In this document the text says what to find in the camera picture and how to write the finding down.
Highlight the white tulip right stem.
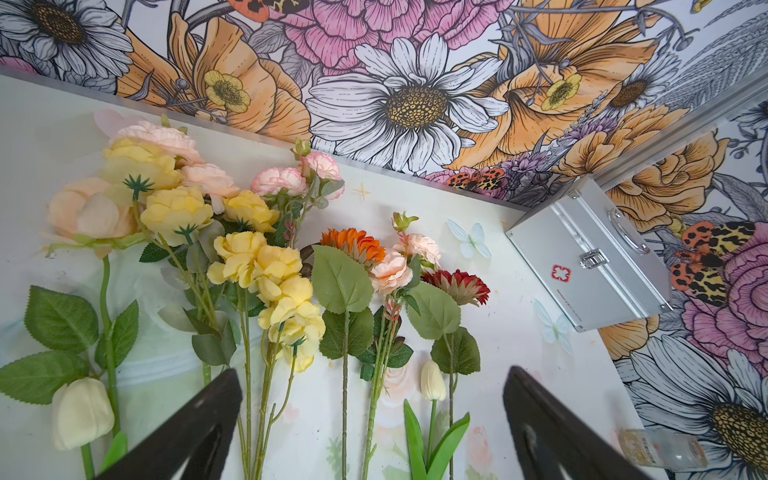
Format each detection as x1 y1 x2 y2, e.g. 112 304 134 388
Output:
404 360 470 480

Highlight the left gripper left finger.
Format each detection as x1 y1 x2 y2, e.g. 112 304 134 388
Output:
98 369 243 479

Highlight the peach rose stem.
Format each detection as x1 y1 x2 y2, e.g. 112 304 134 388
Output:
1 175 162 449

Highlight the yellow rose bunch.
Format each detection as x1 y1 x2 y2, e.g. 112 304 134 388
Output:
100 139 328 480

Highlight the paper butterfly near case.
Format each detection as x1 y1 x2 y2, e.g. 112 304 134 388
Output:
446 220 492 260

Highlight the white tulip stem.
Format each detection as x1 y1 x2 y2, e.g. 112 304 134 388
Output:
404 360 470 480
52 377 128 479

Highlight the pale pink rose spray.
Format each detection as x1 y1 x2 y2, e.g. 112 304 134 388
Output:
100 117 240 213

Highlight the silver first aid case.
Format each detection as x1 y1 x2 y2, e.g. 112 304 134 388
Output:
506 176 672 332

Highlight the dark red gerbera stem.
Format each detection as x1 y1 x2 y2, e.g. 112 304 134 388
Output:
407 269 490 479

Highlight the white tulip left stem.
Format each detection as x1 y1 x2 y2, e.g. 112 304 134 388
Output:
52 377 128 479

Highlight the orange gerbera stem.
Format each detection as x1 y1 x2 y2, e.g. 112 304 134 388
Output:
311 228 386 479

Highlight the pink rosebud spray stem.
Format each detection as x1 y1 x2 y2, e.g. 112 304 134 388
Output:
251 140 345 247

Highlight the paper butterfly lower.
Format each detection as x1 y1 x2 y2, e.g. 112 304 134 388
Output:
533 300 575 356

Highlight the small clear bottle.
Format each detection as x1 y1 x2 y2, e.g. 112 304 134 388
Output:
618 429 709 471

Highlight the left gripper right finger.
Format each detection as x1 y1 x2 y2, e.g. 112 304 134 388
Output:
503 366 647 480

